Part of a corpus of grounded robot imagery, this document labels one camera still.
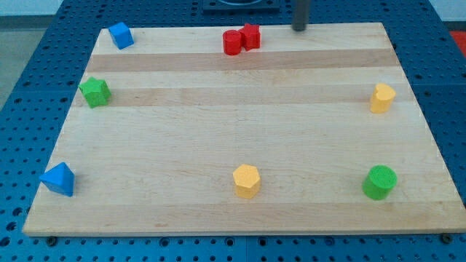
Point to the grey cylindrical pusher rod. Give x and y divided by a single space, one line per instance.
301 13

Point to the wooden board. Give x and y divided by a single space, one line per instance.
183 116

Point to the red star block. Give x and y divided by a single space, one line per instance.
251 36

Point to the red cylinder block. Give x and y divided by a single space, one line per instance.
232 42

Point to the yellow heart block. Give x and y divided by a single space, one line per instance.
382 98

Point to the yellow hexagon block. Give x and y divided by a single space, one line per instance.
247 181

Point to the blue cube block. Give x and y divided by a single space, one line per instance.
121 35

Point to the green cylinder block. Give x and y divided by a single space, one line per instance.
379 182

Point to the green star block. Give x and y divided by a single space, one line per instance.
95 92

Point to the blue triangle block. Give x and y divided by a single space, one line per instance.
59 179

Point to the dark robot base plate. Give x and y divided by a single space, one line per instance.
209 6

